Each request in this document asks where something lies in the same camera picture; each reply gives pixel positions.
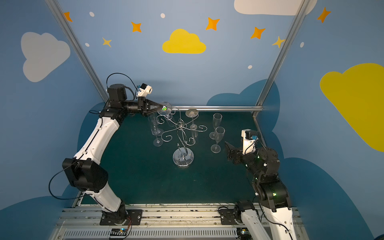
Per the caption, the clear wine glass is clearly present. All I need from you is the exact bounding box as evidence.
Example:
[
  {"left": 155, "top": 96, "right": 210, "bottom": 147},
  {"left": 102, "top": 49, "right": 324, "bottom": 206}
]
[
  {"left": 209, "top": 113, "right": 223, "bottom": 140},
  {"left": 148, "top": 115, "right": 163, "bottom": 147},
  {"left": 186, "top": 109, "right": 199, "bottom": 131},
  {"left": 211, "top": 127, "right": 226, "bottom": 154},
  {"left": 157, "top": 102, "right": 173, "bottom": 120},
  {"left": 148, "top": 115, "right": 164, "bottom": 136}
]

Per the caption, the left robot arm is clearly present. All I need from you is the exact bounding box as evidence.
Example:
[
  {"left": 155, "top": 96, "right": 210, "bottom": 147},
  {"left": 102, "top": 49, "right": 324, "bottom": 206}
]
[{"left": 62, "top": 84, "right": 162, "bottom": 226}]

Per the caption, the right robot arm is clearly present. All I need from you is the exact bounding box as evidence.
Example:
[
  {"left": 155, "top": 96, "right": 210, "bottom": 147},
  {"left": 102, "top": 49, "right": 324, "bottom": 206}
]
[{"left": 225, "top": 142, "right": 297, "bottom": 240}]

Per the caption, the chrome wine glass rack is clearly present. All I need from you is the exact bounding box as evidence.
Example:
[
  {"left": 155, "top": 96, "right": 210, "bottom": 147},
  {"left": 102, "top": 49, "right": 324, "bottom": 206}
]
[{"left": 157, "top": 109, "right": 208, "bottom": 169}]

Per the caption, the green circuit board right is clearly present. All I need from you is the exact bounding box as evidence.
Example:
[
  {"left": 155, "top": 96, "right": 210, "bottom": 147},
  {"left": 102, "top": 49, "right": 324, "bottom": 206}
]
[{"left": 236, "top": 229, "right": 252, "bottom": 240}]

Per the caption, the green circuit board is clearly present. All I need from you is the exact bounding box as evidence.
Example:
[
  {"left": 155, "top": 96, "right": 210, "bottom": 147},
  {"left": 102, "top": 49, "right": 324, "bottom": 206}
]
[
  {"left": 110, "top": 228, "right": 128, "bottom": 238},
  {"left": 236, "top": 229, "right": 252, "bottom": 240}
]

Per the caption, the green circuit board left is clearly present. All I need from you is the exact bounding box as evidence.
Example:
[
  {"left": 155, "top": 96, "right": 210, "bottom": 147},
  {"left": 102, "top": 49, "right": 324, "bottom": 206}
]
[{"left": 110, "top": 228, "right": 128, "bottom": 238}]

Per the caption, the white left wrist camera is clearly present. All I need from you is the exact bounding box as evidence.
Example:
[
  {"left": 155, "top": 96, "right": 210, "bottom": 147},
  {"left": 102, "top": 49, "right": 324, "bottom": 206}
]
[{"left": 137, "top": 83, "right": 153, "bottom": 97}]

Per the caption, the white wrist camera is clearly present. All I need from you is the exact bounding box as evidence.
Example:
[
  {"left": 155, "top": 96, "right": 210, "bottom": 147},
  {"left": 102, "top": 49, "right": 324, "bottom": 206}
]
[
  {"left": 137, "top": 83, "right": 153, "bottom": 97},
  {"left": 241, "top": 129, "right": 259, "bottom": 155}
]

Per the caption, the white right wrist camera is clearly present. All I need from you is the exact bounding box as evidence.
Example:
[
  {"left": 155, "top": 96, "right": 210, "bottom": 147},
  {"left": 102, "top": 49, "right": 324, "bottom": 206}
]
[{"left": 241, "top": 129, "right": 259, "bottom": 155}]

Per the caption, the aluminium back frame rail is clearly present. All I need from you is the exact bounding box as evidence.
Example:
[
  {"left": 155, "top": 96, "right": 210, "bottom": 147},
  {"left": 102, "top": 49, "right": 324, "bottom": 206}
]
[{"left": 105, "top": 104, "right": 264, "bottom": 112}]

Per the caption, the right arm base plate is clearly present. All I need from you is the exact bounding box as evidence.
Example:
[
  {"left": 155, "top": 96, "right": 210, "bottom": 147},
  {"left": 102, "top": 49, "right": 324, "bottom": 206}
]
[{"left": 218, "top": 207, "right": 243, "bottom": 225}]

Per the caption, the aluminium left frame post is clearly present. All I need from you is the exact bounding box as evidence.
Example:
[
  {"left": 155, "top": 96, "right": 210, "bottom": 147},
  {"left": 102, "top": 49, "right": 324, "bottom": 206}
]
[{"left": 45, "top": 0, "right": 109, "bottom": 103}]

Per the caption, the aluminium frame post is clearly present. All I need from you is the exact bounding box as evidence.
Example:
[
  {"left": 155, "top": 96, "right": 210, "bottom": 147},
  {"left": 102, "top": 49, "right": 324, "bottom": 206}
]
[
  {"left": 45, "top": 0, "right": 109, "bottom": 103},
  {"left": 253, "top": 0, "right": 312, "bottom": 121}
]

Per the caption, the aluminium right frame post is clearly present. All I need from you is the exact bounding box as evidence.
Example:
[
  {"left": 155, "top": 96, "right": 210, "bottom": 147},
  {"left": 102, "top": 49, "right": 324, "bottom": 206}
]
[{"left": 253, "top": 0, "right": 312, "bottom": 121}]

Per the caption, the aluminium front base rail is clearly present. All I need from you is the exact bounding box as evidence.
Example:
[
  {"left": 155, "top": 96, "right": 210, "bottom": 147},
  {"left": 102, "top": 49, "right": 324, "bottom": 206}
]
[{"left": 51, "top": 202, "right": 309, "bottom": 240}]

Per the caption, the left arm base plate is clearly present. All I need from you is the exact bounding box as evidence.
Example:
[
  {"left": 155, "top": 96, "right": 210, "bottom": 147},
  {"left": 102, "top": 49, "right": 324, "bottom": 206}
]
[{"left": 100, "top": 210, "right": 143, "bottom": 226}]

